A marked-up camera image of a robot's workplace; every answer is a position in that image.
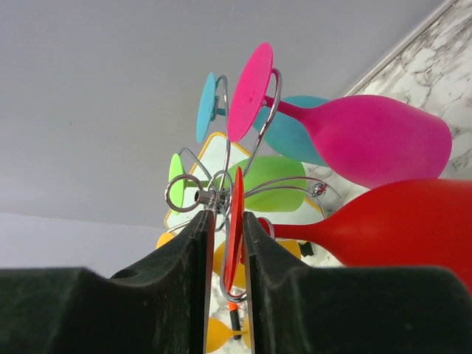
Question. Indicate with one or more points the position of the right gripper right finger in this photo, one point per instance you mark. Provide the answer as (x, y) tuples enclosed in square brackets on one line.
[(295, 308)]

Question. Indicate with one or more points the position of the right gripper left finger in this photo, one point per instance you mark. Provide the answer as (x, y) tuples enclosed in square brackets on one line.
[(159, 304)]

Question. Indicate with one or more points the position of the yellow wine glass front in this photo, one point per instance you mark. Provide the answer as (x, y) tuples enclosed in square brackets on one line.
[(218, 334)]

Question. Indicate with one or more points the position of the red wine glass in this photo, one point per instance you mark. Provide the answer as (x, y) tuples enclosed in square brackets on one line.
[(420, 222)]

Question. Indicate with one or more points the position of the chrome wine glass rack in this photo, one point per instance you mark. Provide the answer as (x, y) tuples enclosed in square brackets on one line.
[(222, 202)]

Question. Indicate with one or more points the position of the green wine glass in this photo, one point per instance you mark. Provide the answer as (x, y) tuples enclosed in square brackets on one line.
[(272, 184)]

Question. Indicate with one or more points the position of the pink wine glass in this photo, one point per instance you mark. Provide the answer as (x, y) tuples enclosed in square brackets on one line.
[(367, 139)]

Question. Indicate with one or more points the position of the blue wine glass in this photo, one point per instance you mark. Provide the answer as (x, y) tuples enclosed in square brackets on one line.
[(285, 135)]

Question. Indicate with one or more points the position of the orange black marker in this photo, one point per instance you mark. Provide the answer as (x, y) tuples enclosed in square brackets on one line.
[(234, 316)]

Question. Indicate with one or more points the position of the yellow framed whiteboard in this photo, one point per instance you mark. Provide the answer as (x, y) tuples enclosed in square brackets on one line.
[(212, 156)]

